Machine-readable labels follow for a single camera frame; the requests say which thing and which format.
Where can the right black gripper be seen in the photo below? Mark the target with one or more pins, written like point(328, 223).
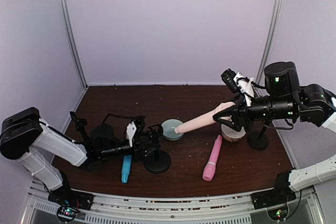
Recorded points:
point(241, 112)

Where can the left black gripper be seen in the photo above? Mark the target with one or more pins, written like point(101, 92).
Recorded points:
point(142, 142)

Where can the black microphone stand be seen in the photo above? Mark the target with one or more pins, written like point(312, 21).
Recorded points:
point(92, 142)
point(157, 161)
point(258, 140)

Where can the cream toy microphone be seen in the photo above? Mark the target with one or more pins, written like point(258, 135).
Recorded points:
point(202, 120)

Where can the pink toy microphone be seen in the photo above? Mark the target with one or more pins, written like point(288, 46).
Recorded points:
point(210, 168)

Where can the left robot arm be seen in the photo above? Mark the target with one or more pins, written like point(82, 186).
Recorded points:
point(25, 132)

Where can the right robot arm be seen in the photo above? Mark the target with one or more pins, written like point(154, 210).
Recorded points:
point(287, 100)

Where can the white ceramic bowl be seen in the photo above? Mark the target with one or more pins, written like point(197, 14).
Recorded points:
point(231, 135)

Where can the light green ceramic bowl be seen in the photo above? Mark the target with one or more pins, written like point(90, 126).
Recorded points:
point(169, 129)

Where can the blue toy microphone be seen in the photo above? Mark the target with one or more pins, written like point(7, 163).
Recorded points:
point(126, 168)

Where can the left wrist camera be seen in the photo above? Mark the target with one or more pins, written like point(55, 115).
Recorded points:
point(132, 128)

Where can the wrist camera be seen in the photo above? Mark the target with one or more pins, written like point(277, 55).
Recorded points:
point(237, 83)
point(132, 128)

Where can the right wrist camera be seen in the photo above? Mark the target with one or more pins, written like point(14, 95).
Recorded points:
point(237, 83)

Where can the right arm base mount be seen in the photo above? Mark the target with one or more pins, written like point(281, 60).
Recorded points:
point(275, 200)

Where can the right aluminium frame post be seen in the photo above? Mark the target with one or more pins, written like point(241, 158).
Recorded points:
point(276, 10)

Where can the aluminium frame post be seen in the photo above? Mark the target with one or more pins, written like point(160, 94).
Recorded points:
point(72, 43)
point(276, 10)

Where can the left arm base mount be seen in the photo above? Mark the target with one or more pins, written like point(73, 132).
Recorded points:
point(70, 202)

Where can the front aluminium rail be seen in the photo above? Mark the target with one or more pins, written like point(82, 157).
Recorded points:
point(236, 208)

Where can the left aluminium frame post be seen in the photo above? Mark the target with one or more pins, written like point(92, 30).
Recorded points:
point(72, 43)

